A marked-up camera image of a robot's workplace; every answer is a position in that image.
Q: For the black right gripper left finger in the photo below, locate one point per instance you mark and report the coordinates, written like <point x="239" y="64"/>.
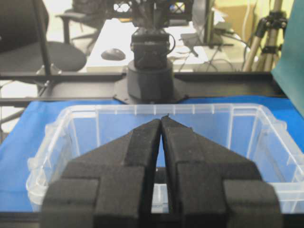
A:
<point x="108" y="187"/>

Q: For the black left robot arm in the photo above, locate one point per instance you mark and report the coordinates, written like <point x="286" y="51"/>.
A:
<point x="150" y="73"/>

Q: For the camera tripod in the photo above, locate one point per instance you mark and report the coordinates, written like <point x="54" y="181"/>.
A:
<point x="264" y="49"/>

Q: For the black aluminium frame rail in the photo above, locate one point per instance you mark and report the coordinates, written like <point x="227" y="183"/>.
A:
<point x="100" y="86"/>

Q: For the blue table cloth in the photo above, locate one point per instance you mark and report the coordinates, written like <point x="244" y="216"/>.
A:
<point x="25" y="138"/>

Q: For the black computer mouse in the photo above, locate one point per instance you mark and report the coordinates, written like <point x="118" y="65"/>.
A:
<point x="113" y="54"/>

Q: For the white desk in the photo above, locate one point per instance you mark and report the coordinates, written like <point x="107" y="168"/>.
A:
<point x="117" y="35"/>

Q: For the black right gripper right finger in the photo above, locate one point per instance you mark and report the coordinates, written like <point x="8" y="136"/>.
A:
<point x="213" y="187"/>

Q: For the black office chair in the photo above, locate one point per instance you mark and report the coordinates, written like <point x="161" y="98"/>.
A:
<point x="19" y="45"/>

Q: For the clear plastic storage case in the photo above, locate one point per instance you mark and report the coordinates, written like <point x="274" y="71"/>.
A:
<point x="250" y="130"/>

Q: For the teal backdrop board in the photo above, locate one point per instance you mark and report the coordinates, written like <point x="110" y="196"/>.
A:
<point x="289" y="71"/>

